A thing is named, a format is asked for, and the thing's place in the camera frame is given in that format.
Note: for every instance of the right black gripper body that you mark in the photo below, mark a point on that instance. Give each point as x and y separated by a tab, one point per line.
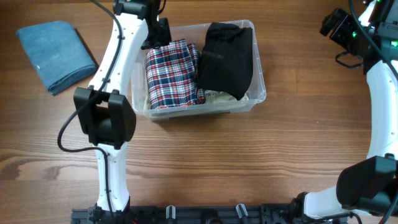
347	33

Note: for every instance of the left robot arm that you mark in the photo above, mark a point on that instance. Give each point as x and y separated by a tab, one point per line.
104	112

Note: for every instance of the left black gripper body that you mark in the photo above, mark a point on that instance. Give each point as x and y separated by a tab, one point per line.
161	36

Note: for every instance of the blue denim cloth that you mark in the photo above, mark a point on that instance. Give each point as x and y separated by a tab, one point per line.
57	53

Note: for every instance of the plaid cloth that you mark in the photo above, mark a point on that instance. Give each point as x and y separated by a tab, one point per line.
172	76

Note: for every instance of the black cloth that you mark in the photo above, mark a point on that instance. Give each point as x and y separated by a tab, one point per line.
226	63

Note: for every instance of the cream cloth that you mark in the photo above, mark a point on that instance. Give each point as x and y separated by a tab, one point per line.
211	97

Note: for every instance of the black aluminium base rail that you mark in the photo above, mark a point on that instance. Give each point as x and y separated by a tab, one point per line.
261	214

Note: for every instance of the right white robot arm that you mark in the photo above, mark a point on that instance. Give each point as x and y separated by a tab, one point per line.
368	187

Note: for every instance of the clear plastic storage container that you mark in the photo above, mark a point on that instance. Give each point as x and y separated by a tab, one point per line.
256	92

